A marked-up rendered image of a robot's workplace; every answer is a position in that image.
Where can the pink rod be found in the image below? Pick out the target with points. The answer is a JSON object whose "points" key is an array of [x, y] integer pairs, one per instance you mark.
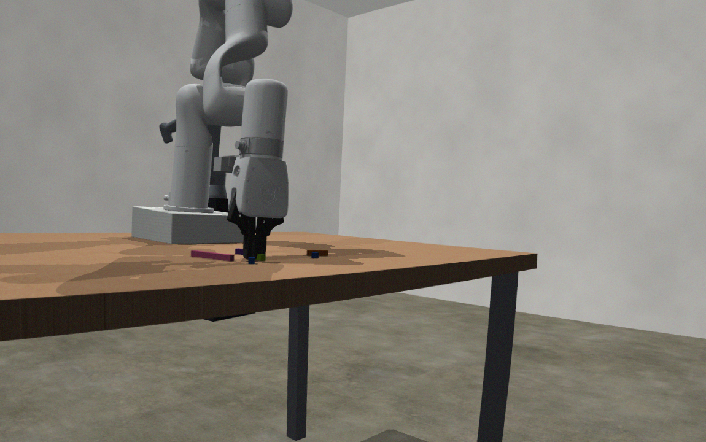
{"points": [[212, 255]]}

